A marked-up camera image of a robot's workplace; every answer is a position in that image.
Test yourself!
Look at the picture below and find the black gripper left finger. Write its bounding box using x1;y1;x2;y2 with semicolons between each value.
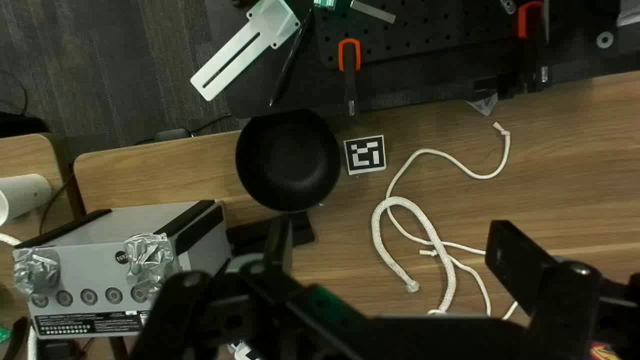
127;216;365;360

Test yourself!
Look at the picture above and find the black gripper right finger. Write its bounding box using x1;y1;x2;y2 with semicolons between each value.
484;218;640;360

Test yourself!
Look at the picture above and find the thin long white rope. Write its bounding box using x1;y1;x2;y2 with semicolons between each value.
384;121;519;321

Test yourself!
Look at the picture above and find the grey appliance with foil knobs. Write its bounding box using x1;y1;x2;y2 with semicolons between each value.
9;199;233;341

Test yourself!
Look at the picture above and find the black round pan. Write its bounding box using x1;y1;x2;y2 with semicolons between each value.
233;108;343;214

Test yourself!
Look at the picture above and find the white paper cup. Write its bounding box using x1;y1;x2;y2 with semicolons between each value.
0;173;53;226

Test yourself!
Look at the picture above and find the clear triangular plastic piece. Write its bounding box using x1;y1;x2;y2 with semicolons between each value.
466;91;502;121

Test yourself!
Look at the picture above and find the black white fiducial tag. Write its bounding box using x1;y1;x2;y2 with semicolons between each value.
341;133;389;178

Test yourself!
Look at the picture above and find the white and green tool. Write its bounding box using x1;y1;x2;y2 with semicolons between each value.
187;0;304;104

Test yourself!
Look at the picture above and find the black perforated breadboard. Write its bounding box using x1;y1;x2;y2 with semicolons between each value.
226;0;640;117

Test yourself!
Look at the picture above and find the grey metal bar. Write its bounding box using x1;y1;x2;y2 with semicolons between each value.
348;0;399;27

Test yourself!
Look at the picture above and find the black clamp orange handle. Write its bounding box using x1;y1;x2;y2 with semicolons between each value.
334;36;365;121
514;0;551;89

